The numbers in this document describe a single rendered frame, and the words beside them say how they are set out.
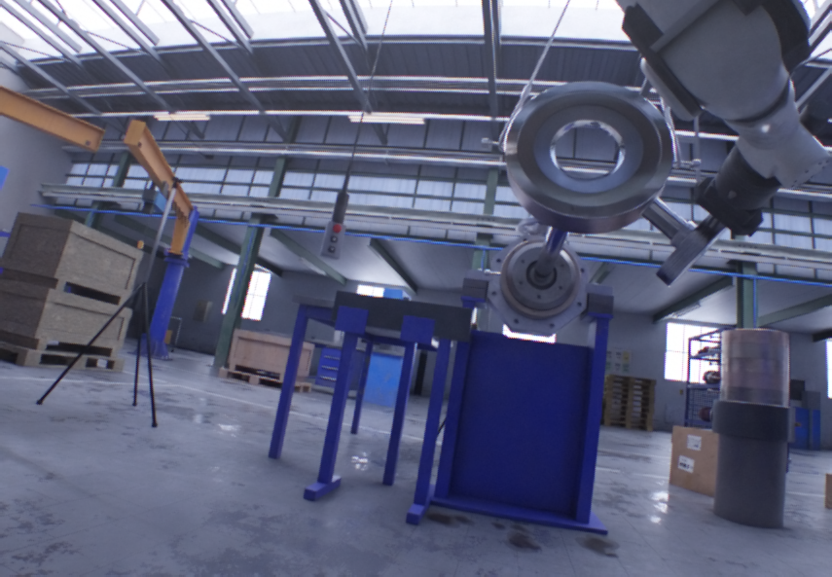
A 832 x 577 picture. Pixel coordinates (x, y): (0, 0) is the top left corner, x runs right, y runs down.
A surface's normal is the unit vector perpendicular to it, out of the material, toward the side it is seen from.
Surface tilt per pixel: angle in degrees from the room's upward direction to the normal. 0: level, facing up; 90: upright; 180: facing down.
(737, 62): 144
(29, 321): 90
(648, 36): 114
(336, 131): 90
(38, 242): 90
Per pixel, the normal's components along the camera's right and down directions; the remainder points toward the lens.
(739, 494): -0.76, -0.27
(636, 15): -0.68, 0.13
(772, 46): -0.29, 0.61
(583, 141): -0.16, -0.26
